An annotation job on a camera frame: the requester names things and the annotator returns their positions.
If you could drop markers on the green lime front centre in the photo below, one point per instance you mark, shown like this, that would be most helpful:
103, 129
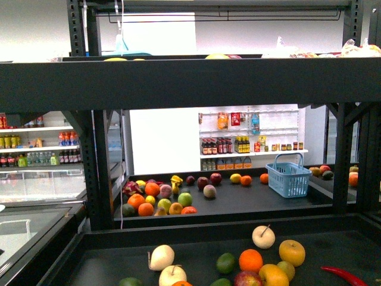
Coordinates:
221, 282

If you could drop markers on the green-brown kiwi upper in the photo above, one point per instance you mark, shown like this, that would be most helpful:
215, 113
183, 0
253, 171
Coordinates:
288, 269

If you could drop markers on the red chili pepper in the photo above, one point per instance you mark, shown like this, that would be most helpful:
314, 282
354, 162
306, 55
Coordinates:
348, 277

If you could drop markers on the white store shelf with bottles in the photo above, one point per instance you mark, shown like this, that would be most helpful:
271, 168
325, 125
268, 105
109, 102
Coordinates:
250, 136

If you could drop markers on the white round pear with stem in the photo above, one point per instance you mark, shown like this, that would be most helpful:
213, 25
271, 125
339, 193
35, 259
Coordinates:
263, 237

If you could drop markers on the far light blue basket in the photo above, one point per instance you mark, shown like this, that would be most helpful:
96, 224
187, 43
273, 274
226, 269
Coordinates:
288, 179

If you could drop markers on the orange-yellow round fruit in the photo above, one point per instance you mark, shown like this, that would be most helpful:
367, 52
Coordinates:
272, 275

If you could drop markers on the dark green lime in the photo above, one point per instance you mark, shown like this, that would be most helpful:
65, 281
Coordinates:
225, 264

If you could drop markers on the black metal shelf rack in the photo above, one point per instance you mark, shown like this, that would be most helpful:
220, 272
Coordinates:
351, 85

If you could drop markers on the white pear front left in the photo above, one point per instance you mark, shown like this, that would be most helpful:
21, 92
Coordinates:
172, 274

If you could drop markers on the glass freezer chest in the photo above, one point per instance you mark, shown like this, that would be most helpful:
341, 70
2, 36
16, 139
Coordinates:
41, 211

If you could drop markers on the large orange front left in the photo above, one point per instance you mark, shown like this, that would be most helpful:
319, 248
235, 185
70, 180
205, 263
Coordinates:
182, 283

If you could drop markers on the green avocado front left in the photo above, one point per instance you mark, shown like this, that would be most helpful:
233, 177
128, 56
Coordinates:
130, 281

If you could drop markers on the red apple centre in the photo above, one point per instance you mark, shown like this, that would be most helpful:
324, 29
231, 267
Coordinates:
247, 278

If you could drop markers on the small orange near apple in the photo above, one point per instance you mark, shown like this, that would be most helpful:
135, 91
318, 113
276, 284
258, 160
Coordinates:
250, 260

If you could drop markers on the yellow-orange apple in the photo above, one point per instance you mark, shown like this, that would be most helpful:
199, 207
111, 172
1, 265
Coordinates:
293, 252

